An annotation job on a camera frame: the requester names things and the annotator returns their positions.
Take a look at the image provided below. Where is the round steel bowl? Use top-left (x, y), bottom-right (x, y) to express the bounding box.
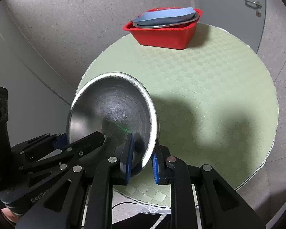
top-left (67, 72), bottom-right (158, 176)

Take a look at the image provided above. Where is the blue plastic plate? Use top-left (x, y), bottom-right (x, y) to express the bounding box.
top-left (131, 7), bottom-right (196, 26)

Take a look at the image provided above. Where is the large steel bowl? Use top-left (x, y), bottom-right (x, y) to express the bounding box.
top-left (132, 12), bottom-right (200, 29)

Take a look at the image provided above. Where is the left hand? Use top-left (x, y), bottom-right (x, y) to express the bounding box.
top-left (1, 207), bottom-right (21, 225)

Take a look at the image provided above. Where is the green checkered table mat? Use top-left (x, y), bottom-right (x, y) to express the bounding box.
top-left (76, 23), bottom-right (280, 208)

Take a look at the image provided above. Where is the red plastic basin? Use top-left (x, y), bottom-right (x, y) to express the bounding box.
top-left (123, 9), bottom-right (203, 50)

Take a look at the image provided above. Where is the door lock cylinder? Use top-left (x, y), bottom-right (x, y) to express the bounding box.
top-left (256, 10), bottom-right (261, 17)

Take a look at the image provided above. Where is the grey door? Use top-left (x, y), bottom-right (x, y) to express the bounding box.
top-left (191, 0), bottom-right (266, 52)

